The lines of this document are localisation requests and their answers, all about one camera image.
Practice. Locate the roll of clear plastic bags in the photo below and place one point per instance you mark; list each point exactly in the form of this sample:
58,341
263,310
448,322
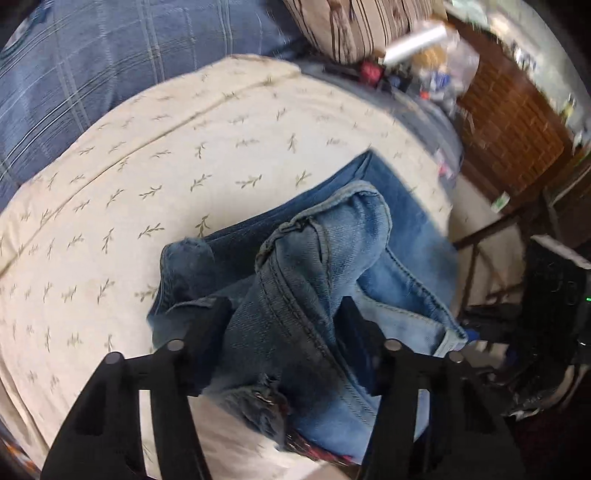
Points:
415,42

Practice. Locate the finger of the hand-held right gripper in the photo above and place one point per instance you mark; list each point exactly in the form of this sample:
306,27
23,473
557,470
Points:
489,323

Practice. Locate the clear plastic bag with contents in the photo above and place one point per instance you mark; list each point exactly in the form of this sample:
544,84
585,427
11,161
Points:
450,69

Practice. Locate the beige striped pillow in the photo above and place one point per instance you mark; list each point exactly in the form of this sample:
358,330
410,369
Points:
369,23

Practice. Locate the grey and white sneaker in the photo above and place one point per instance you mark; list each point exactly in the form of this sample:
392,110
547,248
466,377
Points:
540,394

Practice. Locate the cream leaf-print blanket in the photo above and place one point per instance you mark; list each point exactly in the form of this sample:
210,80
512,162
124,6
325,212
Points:
115,184

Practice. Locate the blue plaid quilt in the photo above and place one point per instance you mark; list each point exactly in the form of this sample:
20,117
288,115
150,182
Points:
92,55

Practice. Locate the dark metal frame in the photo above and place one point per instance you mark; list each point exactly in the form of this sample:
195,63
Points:
475,258

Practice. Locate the brown wooden cabinet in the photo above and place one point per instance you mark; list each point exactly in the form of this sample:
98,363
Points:
508,124

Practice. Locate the faded blue denim pants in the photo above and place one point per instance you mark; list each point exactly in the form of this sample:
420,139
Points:
300,286

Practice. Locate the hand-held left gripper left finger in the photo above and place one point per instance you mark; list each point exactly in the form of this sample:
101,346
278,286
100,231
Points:
203,332

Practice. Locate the green and white label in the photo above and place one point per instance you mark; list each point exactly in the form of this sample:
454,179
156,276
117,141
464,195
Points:
501,201

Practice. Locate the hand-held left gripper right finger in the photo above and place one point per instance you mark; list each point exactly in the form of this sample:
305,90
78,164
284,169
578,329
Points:
364,341

